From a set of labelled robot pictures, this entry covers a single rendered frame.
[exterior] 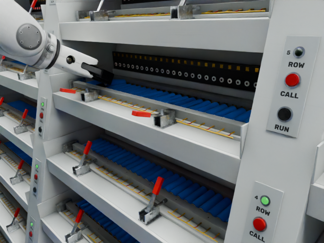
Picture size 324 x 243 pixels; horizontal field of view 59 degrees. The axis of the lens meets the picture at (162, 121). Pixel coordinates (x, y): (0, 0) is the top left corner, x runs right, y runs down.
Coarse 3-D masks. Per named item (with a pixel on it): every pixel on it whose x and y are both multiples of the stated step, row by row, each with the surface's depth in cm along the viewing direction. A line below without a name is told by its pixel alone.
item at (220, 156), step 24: (120, 72) 88; (72, 96) 77; (240, 96) 60; (96, 120) 68; (120, 120) 61; (144, 120) 58; (144, 144) 57; (168, 144) 52; (192, 144) 47; (216, 144) 46; (240, 144) 40; (216, 168) 45
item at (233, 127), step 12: (84, 84) 79; (108, 96) 72; (120, 96) 68; (132, 96) 65; (156, 108) 60; (180, 108) 56; (192, 120) 53; (204, 120) 51; (216, 120) 49; (228, 120) 49; (216, 132) 48; (228, 132) 48; (240, 132) 47
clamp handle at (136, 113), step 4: (132, 112) 49; (136, 112) 48; (140, 112) 49; (144, 112) 50; (148, 112) 51; (140, 116) 49; (144, 116) 50; (148, 116) 51; (152, 116) 52; (156, 116) 52; (160, 116) 53
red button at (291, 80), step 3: (288, 75) 36; (291, 75) 36; (294, 75) 35; (288, 78) 36; (291, 78) 36; (294, 78) 35; (297, 78) 35; (285, 81) 36; (288, 81) 36; (291, 81) 36; (294, 81) 35; (297, 81) 35; (288, 84) 36; (291, 84) 36; (294, 84) 35
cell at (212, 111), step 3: (219, 105) 58; (222, 105) 58; (225, 105) 58; (213, 108) 56; (216, 108) 56; (219, 108) 57; (222, 108) 57; (204, 111) 55; (207, 111) 55; (210, 111) 55; (213, 111) 55; (216, 111) 56
